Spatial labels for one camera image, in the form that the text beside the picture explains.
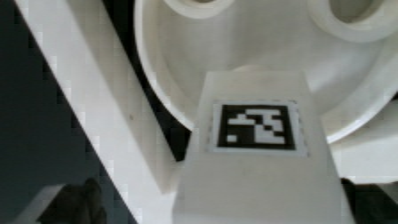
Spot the white stool leg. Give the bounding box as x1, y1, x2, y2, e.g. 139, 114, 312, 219
173, 66, 356, 224

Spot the white round stool seat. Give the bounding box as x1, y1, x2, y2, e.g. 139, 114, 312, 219
136, 0, 398, 142

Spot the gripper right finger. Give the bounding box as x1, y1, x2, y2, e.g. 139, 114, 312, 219
342, 178, 398, 224

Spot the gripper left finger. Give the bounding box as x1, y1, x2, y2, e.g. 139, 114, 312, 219
11, 177, 111, 224

